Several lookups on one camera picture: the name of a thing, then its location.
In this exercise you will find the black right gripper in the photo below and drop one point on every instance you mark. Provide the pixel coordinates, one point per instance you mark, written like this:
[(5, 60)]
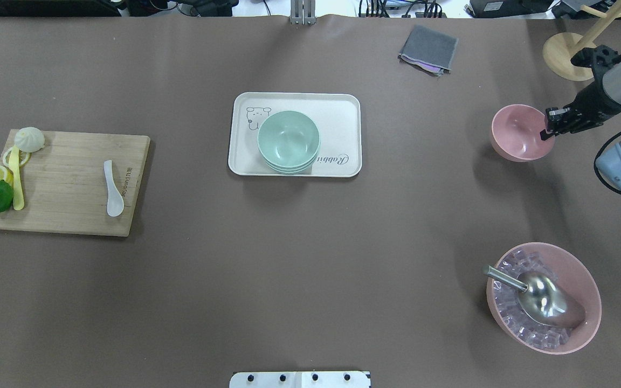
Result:
[(591, 103)]

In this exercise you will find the small pink bowl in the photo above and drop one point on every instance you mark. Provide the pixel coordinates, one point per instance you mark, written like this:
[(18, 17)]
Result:
[(516, 133)]

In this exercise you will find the white ceramic spoon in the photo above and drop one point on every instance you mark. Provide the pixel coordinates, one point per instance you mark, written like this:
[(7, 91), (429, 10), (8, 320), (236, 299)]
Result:
[(115, 203)]

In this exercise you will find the large pink bowl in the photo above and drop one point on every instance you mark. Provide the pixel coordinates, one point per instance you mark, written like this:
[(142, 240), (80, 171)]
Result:
[(572, 277)]

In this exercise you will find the middle green bowl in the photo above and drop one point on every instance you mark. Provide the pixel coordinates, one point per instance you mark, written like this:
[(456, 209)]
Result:
[(290, 164)]

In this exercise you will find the green bowl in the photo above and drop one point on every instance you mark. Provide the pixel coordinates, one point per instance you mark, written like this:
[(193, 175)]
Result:
[(288, 135), (290, 164), (289, 171)]

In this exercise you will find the top green bowl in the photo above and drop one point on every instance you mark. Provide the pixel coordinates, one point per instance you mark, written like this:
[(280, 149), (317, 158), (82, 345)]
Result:
[(288, 135)]

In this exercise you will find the bottom green bowl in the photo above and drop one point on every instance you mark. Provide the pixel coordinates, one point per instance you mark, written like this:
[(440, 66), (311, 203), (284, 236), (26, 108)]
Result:
[(289, 171)]

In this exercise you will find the wooden mug tree stand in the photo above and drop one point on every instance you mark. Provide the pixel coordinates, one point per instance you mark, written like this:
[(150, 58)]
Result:
[(559, 49)]

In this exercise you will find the clear ice cubes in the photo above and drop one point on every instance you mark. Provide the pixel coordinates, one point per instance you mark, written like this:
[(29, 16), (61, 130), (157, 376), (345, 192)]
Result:
[(539, 336)]

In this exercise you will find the grey folded cloth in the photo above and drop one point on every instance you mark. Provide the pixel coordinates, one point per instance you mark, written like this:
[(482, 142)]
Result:
[(429, 50)]

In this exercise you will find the metal ice scoop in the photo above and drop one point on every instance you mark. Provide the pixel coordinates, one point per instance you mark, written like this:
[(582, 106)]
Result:
[(541, 299)]

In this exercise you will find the white rabbit tray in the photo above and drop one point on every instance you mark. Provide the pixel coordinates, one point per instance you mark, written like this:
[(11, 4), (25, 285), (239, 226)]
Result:
[(337, 116)]

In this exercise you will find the bamboo cutting board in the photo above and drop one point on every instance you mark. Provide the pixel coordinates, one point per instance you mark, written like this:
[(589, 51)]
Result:
[(65, 188)]

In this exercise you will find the lemon slice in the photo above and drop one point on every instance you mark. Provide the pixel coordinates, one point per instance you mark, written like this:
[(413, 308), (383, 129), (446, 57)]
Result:
[(24, 157)]

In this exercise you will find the yellow plastic knife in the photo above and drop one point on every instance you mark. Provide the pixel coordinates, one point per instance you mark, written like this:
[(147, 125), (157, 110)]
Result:
[(13, 162)]

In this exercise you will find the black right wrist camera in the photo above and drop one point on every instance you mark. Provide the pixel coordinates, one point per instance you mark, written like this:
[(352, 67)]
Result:
[(596, 57)]

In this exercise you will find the aluminium frame post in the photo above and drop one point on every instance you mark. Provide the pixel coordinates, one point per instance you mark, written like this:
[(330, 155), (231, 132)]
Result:
[(302, 12)]

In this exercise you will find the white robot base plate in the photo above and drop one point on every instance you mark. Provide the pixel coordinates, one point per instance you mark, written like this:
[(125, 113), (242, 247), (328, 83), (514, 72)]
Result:
[(301, 379)]

